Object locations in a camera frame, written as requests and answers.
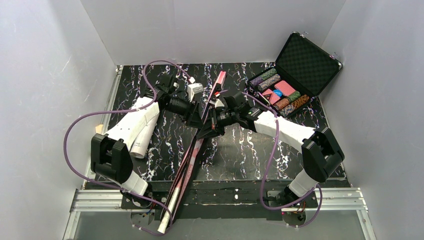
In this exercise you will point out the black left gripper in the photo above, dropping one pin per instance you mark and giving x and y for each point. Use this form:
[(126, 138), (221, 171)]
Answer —
[(195, 113)]

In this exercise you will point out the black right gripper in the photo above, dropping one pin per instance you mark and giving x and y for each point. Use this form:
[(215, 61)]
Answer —
[(216, 120)]

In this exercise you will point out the pink racket bag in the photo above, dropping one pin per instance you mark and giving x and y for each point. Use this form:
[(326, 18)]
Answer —
[(186, 167)]

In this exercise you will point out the white shuttlecock tube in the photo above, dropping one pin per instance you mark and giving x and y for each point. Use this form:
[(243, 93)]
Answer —
[(140, 146)]

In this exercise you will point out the pink badminton racket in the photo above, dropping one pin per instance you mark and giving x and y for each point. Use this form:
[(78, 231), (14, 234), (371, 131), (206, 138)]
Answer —
[(167, 217)]

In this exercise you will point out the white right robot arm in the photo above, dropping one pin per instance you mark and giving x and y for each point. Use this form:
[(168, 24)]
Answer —
[(320, 151)]

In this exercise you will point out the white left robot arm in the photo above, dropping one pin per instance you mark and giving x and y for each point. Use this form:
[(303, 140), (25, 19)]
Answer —
[(112, 152)]

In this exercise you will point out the poker chip rows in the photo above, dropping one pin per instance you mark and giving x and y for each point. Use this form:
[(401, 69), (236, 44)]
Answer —
[(287, 105)]

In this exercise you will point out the pink card deck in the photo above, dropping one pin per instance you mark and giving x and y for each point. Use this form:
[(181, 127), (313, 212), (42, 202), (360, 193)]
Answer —
[(277, 92)]

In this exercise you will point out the black foam-lined case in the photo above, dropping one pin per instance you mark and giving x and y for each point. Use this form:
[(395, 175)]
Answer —
[(301, 64)]

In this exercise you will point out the beige wooden block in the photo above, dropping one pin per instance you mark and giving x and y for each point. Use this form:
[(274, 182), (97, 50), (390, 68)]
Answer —
[(99, 129)]

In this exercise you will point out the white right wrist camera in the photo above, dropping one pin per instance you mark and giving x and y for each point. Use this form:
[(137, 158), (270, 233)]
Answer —
[(217, 101)]

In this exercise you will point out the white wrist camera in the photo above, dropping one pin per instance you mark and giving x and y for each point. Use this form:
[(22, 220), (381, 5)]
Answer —
[(217, 101), (193, 88)]

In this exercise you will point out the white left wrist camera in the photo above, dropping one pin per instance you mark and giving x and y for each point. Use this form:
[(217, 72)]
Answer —
[(193, 88)]

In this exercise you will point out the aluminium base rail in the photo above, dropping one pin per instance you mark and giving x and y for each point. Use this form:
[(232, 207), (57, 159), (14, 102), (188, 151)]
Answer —
[(109, 200)]

